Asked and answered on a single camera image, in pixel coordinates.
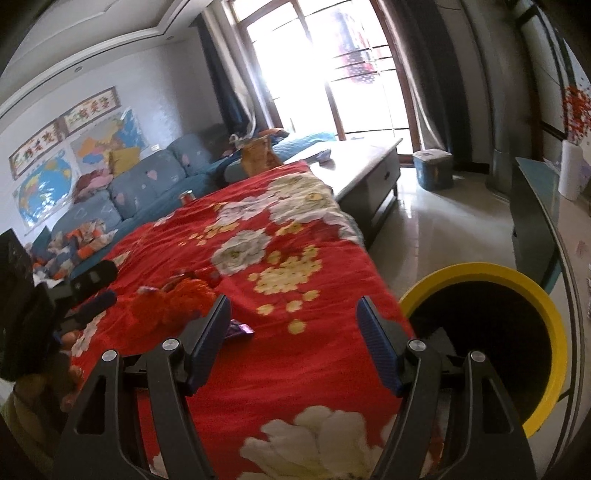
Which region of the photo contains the world map poster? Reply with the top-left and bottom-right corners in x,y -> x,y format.
13,152 -> 75,228

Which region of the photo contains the country map poster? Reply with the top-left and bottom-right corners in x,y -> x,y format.
70,108 -> 147,167

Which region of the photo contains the yellow-rimmed black trash bin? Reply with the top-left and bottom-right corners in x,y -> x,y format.
398,262 -> 570,439

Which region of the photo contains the framed calligraphy picture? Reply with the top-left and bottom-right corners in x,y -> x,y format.
60,87 -> 120,137
9,117 -> 64,181

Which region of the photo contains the person's left hand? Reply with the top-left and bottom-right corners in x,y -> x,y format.
11,330 -> 86,416

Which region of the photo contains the brown glass door frame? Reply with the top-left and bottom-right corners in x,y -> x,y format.
226,0 -> 419,141

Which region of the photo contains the dark blue curtain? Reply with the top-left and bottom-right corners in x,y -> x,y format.
198,9 -> 259,139

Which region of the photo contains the glass-topped television cabinet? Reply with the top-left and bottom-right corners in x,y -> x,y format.
510,157 -> 591,416

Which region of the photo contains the wooden coffee table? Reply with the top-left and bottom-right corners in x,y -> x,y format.
295,137 -> 404,250

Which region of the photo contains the pile of pink clothes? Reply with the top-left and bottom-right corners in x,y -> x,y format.
73,168 -> 114,204

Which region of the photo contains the blue storage stool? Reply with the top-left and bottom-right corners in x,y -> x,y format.
412,150 -> 454,191

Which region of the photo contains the grey curtain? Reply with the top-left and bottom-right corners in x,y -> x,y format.
376,0 -> 476,174

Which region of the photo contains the orange patterned cloth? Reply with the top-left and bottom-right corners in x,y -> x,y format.
30,219 -> 116,280

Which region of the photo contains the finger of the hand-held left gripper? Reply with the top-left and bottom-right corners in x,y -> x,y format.
69,260 -> 118,294
69,291 -> 118,324

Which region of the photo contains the red floral blanket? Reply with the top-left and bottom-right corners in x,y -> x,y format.
60,161 -> 444,480

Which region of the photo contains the orange paper bag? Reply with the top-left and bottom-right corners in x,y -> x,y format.
241,129 -> 284,177

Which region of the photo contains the red foam fruit net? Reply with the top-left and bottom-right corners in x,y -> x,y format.
131,277 -> 218,324

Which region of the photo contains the hanging laundry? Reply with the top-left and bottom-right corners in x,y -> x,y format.
335,9 -> 384,86

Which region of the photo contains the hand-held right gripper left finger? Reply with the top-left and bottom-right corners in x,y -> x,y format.
55,294 -> 232,480

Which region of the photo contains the purple snack wrapper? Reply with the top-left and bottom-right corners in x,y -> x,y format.
224,319 -> 254,340

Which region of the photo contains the blue patterned sofa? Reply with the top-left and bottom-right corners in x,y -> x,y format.
28,131 -> 338,282

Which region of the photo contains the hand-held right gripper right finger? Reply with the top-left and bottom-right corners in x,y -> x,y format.
356,295 -> 539,480

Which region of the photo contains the yellow cushion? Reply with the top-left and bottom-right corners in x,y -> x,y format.
108,147 -> 141,176

